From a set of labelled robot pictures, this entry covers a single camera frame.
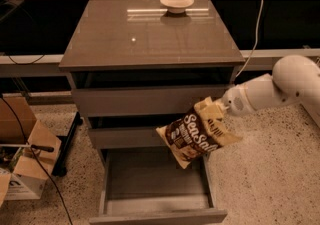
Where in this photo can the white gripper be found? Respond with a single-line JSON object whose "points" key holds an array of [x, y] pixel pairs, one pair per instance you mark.
{"points": [[234, 101]]}

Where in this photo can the brown sea salt chip bag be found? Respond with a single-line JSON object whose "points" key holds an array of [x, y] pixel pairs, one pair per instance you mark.
{"points": [[199, 131]]}

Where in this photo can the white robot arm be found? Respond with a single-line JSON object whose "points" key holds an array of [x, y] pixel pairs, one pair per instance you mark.
{"points": [[294, 79]]}

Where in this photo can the grey drawer cabinet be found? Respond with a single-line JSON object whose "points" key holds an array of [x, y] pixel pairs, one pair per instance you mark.
{"points": [[115, 35]]}

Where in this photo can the grey middle drawer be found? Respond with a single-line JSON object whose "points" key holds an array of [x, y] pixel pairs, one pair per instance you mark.
{"points": [[128, 131]]}

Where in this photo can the grey drawer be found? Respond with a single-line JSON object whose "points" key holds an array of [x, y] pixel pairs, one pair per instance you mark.
{"points": [[146, 186], [145, 92], [128, 131]]}

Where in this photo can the grey top drawer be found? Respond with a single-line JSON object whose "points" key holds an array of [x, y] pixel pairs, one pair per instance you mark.
{"points": [[145, 92]]}

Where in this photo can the grey bottom drawer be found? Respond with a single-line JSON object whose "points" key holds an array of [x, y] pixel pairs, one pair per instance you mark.
{"points": [[146, 186]]}

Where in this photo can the white bowl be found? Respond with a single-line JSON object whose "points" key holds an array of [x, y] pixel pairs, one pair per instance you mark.
{"points": [[177, 6]]}

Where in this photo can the black table leg stand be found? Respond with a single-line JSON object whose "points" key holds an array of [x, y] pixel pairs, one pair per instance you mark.
{"points": [[60, 169]]}

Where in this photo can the open cardboard box left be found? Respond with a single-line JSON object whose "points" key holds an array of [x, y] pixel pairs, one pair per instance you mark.
{"points": [[24, 172]]}

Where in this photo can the black handled tool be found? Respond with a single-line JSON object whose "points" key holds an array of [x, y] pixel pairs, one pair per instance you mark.
{"points": [[32, 146]]}

